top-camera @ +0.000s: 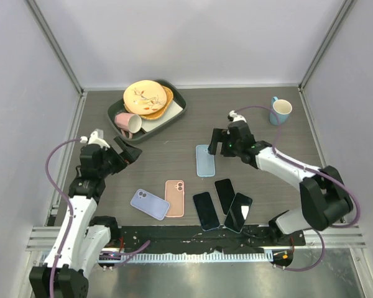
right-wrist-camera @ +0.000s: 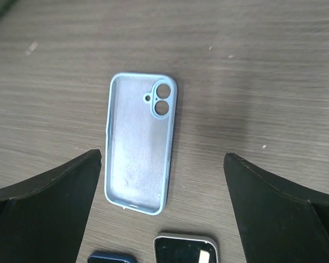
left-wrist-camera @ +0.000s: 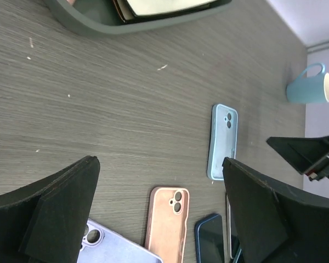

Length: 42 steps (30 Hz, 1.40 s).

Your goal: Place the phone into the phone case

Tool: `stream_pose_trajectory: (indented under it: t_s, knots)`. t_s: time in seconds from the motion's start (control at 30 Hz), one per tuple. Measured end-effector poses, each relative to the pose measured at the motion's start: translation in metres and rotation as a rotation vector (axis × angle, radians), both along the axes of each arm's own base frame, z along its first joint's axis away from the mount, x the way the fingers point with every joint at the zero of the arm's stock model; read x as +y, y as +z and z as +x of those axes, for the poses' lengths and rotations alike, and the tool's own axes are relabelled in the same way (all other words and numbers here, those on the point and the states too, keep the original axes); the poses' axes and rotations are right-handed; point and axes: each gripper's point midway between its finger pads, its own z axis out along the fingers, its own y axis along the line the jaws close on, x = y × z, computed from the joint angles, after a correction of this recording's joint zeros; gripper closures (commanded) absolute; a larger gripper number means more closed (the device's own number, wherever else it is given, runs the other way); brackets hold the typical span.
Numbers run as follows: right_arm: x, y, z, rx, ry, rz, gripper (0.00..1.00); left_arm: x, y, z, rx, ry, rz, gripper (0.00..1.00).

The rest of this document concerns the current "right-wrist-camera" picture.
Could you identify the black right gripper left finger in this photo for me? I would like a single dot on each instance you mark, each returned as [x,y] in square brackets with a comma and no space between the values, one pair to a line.
[43,218]

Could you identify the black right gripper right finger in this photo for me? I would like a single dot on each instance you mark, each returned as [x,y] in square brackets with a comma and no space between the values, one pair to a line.
[278,220]

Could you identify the dark blue phone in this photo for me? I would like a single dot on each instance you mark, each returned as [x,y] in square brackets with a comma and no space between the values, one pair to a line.
[110,257]

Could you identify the white-edged phone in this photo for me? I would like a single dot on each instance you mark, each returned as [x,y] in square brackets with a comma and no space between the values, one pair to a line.
[174,247]

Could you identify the light blue phone case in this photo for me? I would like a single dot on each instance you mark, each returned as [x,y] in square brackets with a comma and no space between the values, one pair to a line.
[139,136]

